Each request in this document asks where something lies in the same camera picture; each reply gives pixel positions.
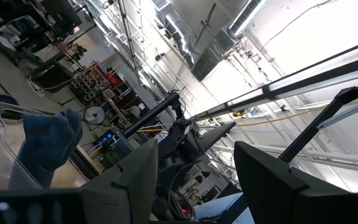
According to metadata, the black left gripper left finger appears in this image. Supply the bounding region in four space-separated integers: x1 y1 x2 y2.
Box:
81 138 159 224

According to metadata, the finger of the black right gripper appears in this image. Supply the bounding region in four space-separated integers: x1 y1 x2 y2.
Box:
197 121 237 153

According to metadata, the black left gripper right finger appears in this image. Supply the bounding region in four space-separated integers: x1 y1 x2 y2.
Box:
233 141 358 224

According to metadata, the blue knitted hat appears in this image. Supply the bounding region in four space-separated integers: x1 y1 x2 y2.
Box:
9 107 83 190

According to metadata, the blue-lit electronics box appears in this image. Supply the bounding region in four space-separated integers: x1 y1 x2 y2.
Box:
97 130 126 156

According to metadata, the dark ceiling vent unit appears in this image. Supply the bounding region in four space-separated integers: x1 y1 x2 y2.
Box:
191 29 240 82

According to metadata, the round fan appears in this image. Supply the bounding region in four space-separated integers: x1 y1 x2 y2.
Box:
82 105 106 126

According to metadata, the shelf rack with parts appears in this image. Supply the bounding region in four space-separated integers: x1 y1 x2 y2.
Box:
68 63 131 106

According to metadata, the ceiling light fixture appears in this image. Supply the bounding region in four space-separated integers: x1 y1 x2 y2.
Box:
227 0 268 37

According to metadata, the white power strip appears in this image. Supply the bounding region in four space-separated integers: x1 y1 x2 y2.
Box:
27 77 45 97

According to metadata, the dark workstation cart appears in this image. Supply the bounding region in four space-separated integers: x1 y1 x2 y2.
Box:
0 0 85 68

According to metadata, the yellow hose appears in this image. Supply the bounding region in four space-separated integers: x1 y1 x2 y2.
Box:
197 105 326 129

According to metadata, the black aluminium frame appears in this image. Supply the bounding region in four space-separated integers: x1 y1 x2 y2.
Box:
278 83 358 164

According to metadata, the silver ventilation duct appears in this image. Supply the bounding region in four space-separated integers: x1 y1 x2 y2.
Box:
164 14 198 68

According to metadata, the black metal frame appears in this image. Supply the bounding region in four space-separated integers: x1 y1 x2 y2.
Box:
194 36 358 119

